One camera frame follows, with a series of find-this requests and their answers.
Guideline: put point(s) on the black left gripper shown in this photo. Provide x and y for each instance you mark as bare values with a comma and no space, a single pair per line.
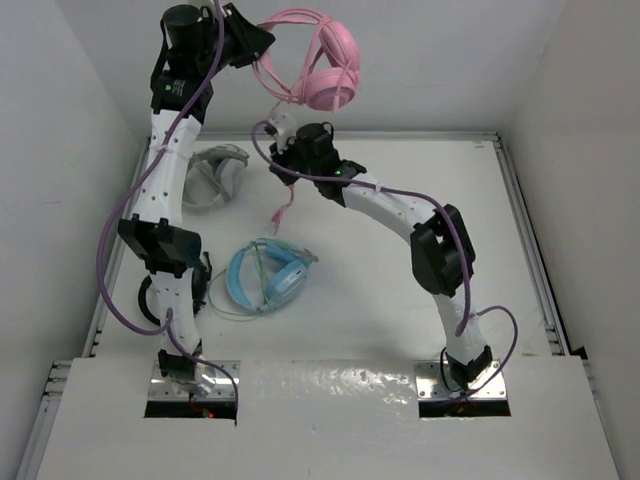
246,37

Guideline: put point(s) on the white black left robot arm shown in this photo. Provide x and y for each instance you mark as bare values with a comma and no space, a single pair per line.
181,93

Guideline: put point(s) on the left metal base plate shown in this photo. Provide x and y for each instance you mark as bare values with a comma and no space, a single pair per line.
208,384

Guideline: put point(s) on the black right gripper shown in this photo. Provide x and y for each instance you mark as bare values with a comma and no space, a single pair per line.
283,157

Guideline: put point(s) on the blue headphones with green cable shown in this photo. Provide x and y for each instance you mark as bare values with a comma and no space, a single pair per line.
282,269

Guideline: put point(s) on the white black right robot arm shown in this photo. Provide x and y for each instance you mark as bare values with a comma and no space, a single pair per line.
441,252

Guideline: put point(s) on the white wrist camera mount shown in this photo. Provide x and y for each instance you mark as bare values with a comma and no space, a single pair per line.
281,126

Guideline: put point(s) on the white headphones with cable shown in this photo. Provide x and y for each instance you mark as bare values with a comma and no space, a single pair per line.
214,176

